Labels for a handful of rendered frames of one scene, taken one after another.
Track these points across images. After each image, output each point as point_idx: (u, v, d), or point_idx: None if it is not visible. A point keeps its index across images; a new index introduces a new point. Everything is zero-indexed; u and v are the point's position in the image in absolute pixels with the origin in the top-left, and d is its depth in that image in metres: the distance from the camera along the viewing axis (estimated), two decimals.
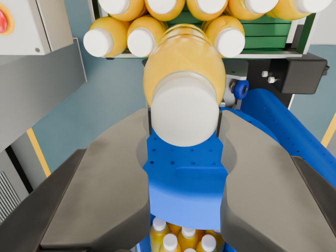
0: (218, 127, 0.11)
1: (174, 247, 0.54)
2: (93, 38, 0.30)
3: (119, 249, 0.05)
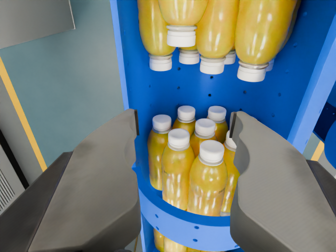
0: (231, 128, 0.11)
1: (185, 141, 0.35)
2: None
3: (119, 249, 0.05)
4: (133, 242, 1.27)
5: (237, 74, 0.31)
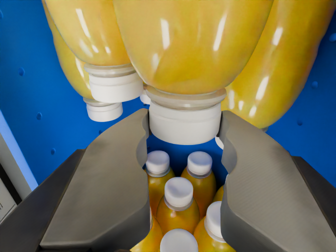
0: (218, 127, 0.11)
1: None
2: None
3: (119, 249, 0.05)
4: None
5: (215, 136, 0.18)
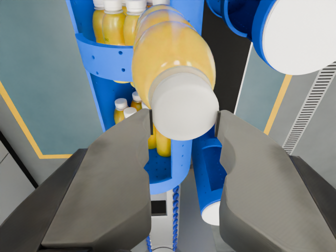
0: (216, 127, 0.11)
1: (116, 3, 0.42)
2: (184, 103, 0.11)
3: (119, 249, 0.05)
4: None
5: None
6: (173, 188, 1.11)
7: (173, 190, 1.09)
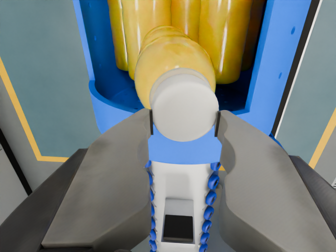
0: (216, 127, 0.11)
1: None
2: (184, 101, 0.11)
3: (119, 249, 0.05)
4: None
5: None
6: (206, 197, 0.65)
7: (206, 199, 0.64)
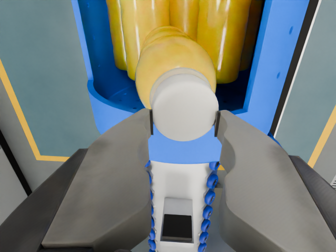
0: (216, 127, 0.11)
1: None
2: (183, 100, 0.11)
3: (119, 249, 0.05)
4: None
5: None
6: (205, 196, 0.66)
7: (205, 199, 0.64)
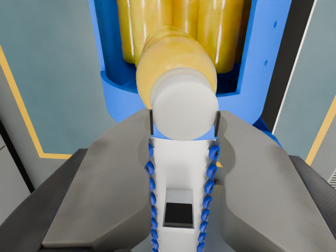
0: (216, 127, 0.11)
1: None
2: (183, 100, 0.11)
3: (119, 249, 0.05)
4: None
5: None
6: (205, 186, 0.69)
7: (205, 188, 0.68)
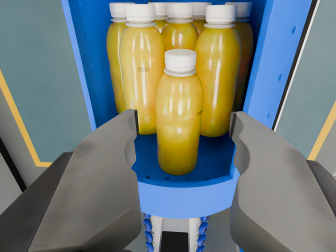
0: (231, 128, 0.11)
1: None
2: (180, 50, 0.25)
3: (119, 249, 0.05)
4: None
5: None
6: None
7: (201, 217, 0.67)
